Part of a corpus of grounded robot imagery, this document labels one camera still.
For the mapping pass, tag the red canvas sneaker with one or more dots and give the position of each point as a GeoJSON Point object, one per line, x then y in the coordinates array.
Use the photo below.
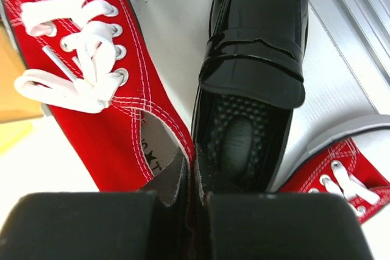
{"type": "Point", "coordinates": [87, 60]}
{"type": "Point", "coordinates": [350, 160]}

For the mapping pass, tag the right aluminium corner post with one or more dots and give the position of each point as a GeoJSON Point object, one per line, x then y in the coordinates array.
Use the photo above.
{"type": "Point", "coordinates": [359, 30]}

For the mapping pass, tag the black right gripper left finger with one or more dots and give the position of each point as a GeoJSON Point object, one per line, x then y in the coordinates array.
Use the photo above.
{"type": "Point", "coordinates": [145, 224]}

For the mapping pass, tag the black patent loafer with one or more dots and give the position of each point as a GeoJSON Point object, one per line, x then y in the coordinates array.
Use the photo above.
{"type": "Point", "coordinates": [250, 83]}

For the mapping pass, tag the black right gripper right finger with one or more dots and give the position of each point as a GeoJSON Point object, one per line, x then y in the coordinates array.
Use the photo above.
{"type": "Point", "coordinates": [237, 225]}

